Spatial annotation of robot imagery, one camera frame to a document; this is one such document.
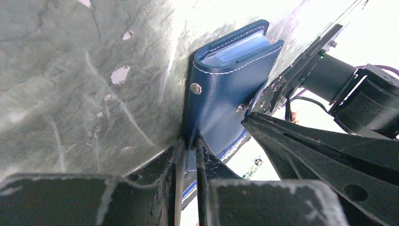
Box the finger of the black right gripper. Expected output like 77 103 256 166
242 112 399 226

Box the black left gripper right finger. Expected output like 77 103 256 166
196 137 348 226

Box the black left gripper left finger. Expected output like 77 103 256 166
0 138 184 226

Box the blue leather card holder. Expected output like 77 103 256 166
183 19 284 171

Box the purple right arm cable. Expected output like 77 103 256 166
355 64 399 77

